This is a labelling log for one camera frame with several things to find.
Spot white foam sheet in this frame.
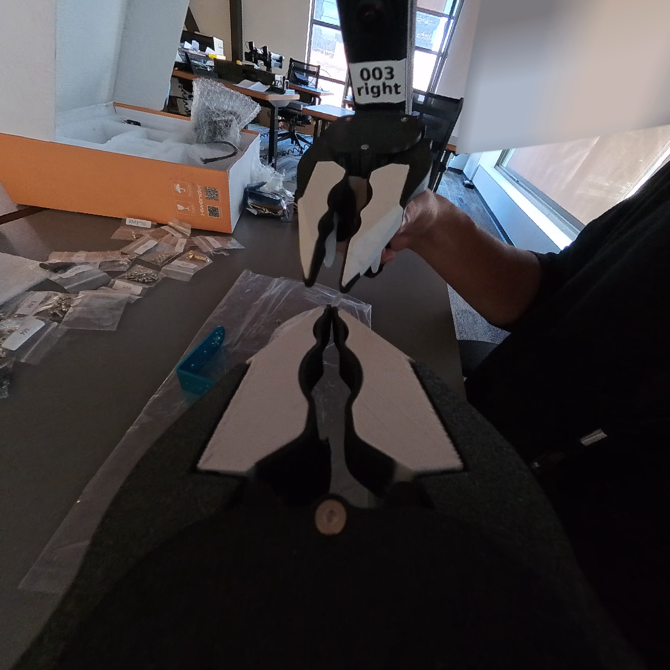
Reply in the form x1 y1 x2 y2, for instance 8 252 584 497
0 251 50 305

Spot black desk equipment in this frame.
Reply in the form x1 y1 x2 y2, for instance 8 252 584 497
243 42 286 69

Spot teal metal U bracket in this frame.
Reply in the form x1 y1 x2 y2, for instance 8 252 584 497
177 326 227 394

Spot dark grey desk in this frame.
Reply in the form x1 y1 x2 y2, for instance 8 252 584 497
0 199 467 670

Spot person's right hand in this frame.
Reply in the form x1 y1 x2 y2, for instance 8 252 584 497
379 188 476 268

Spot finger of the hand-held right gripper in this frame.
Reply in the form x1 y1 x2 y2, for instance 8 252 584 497
298 159 349 287
340 166 410 294

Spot wood-edged background desk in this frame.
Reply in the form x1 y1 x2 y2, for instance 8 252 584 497
173 68 300 105
303 104 456 154

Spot crumpled clear plastic bags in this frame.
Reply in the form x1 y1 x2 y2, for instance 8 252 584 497
251 157 287 192

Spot pile of small hardware bags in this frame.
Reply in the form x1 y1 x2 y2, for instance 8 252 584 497
0 217 246 399

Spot black background chair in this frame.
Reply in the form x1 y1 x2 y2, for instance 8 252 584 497
287 59 321 91

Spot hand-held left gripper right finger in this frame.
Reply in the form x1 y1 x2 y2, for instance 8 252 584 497
333 306 465 507

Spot bag of blue parts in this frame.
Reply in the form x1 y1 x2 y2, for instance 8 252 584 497
245 186 296 218

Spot black cable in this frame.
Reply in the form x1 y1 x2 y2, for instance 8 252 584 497
200 140 240 166

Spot black mesh office chair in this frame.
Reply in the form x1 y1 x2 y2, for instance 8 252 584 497
414 91 464 192

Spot orange cardboard box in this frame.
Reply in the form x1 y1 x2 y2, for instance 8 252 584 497
0 0 261 233

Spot large clear plastic bag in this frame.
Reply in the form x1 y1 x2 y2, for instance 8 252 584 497
18 269 372 595

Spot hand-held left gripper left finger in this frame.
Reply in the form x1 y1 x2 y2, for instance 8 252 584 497
196 306 333 507

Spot large grid window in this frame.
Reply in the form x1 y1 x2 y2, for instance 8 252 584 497
306 0 465 105

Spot white foam box insert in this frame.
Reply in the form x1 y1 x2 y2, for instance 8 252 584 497
58 105 252 171

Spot beige roller blind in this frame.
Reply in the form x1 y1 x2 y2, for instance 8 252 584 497
497 126 670 227

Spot bubble wrap bundle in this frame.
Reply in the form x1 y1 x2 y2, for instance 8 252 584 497
191 77 261 144

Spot grey mesh chair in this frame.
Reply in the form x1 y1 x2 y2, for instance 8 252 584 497
458 339 511 379

